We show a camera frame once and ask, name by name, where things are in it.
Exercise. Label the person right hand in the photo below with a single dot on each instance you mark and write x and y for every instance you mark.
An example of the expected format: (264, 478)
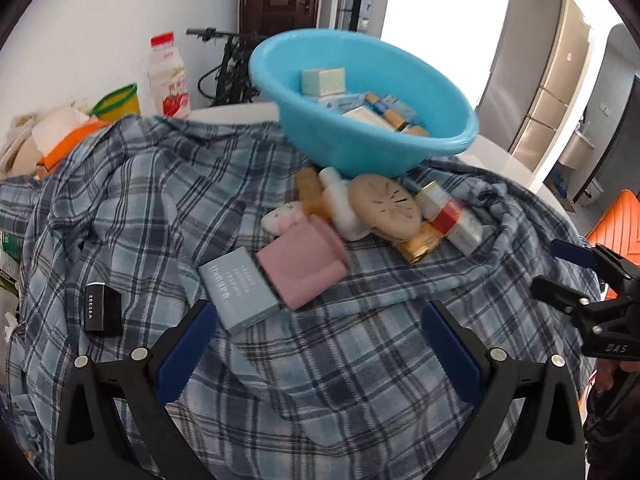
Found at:
(605, 370)

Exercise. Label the gold small box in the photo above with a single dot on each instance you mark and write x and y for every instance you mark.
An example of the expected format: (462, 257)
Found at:
(416, 248)

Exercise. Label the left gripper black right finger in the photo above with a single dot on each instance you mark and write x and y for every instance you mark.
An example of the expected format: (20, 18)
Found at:
(547, 440)

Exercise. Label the pink cloth pouch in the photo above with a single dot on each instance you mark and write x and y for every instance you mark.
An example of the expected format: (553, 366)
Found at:
(304, 261)

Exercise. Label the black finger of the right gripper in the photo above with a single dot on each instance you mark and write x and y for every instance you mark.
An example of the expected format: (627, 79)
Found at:
(610, 267)
(565, 299)

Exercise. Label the red cap yogurt bottle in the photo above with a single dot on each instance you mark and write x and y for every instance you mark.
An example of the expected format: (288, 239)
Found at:
(167, 78)

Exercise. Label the tan round vented disc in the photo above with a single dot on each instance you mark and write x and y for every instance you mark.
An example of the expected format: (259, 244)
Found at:
(384, 207)

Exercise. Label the cream box in basin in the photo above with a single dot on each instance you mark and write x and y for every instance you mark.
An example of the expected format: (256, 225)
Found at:
(366, 116)

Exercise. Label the black Zeesea cosmetic case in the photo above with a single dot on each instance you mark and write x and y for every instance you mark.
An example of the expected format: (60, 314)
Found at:
(102, 311)

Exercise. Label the orange white tissue pack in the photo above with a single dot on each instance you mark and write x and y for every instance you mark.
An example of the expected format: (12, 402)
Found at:
(59, 133)

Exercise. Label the pale green box in basin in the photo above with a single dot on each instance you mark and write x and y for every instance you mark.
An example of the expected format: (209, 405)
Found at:
(320, 82)

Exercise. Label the white small bottle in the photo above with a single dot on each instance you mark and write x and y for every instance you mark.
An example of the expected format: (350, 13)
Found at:
(335, 196)

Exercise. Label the blue plastic basin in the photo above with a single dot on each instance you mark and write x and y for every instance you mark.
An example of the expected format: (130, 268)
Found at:
(430, 114)

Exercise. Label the silver refrigerator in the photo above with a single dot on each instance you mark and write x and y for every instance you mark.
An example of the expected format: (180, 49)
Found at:
(538, 63)

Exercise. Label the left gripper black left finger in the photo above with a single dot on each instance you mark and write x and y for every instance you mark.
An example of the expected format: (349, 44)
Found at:
(92, 442)

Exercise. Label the black bicycle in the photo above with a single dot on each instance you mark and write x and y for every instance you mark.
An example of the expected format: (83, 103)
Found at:
(233, 85)

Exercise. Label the orange suitcase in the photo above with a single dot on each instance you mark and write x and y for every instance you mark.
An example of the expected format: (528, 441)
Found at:
(618, 230)

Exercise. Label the yellow green cup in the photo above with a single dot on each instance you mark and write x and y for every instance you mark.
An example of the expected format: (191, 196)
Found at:
(118, 104)

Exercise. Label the red white cigarette box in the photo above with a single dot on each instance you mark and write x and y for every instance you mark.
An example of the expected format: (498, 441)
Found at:
(450, 218)

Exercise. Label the grey blue lighter case box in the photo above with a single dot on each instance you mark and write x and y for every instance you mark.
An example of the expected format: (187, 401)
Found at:
(240, 294)

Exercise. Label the blue plaid shirt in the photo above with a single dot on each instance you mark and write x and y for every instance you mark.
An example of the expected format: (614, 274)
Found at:
(343, 388)

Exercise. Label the amber textured bottle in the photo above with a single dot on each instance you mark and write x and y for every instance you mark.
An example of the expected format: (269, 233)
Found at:
(309, 193)

